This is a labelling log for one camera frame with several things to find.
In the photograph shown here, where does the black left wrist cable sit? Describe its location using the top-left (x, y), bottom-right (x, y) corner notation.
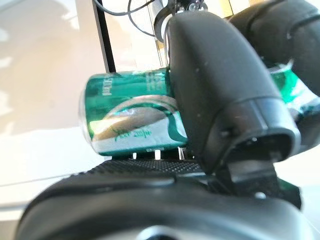
top-left (98, 0), bottom-right (161, 38)

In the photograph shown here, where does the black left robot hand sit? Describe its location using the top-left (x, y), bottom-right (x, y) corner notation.
top-left (228, 0), bottom-right (320, 154)

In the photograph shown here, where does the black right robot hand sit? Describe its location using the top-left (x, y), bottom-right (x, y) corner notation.
top-left (14, 11), bottom-right (316, 240)

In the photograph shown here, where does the dark green drink can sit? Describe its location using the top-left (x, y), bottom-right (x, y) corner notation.
top-left (78, 59), bottom-right (318, 157)

